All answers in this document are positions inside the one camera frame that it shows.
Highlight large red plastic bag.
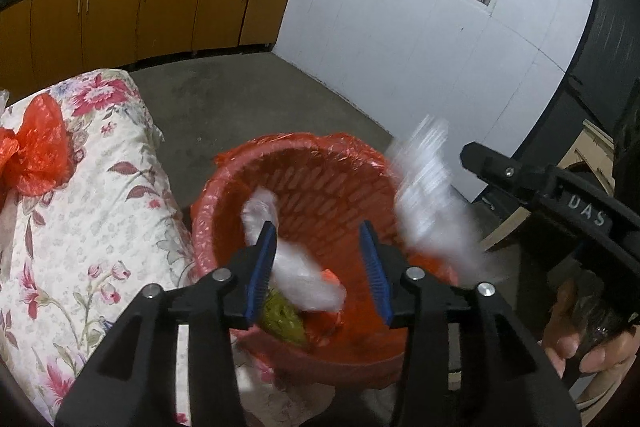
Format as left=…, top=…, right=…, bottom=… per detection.
left=0, top=93, right=72, bottom=198

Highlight small red plastic bag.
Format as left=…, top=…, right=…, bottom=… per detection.
left=304, top=269, right=347, bottom=344

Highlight white painted wooden frame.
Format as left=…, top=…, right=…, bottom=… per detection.
left=480, top=119, right=626, bottom=413

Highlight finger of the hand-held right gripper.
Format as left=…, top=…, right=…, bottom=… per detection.
left=460, top=142, right=557, bottom=211

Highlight clear plastic bag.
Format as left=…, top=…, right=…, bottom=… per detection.
left=241, top=187, right=348, bottom=313

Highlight red plastic basket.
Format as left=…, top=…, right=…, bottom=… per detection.
left=192, top=133, right=461, bottom=383

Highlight clear bubble wrap sheet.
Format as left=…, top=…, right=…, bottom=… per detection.
left=390, top=114, right=496, bottom=283

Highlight red lined waste basket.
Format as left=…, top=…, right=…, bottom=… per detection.
left=191, top=131, right=462, bottom=389

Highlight person's right hand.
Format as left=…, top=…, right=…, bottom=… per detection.
left=542, top=279, right=640, bottom=380

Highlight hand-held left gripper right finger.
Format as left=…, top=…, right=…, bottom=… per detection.
left=359, top=221, right=583, bottom=427

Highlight wooden base cabinets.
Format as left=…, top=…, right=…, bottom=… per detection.
left=0, top=0, right=298, bottom=80

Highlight dark grey door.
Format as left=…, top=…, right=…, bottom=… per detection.
left=460, top=0, right=640, bottom=208

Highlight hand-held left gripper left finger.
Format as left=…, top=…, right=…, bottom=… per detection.
left=55, top=221, right=278, bottom=427

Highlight green wrapper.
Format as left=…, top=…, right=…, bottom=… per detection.
left=257, top=289, right=312, bottom=350

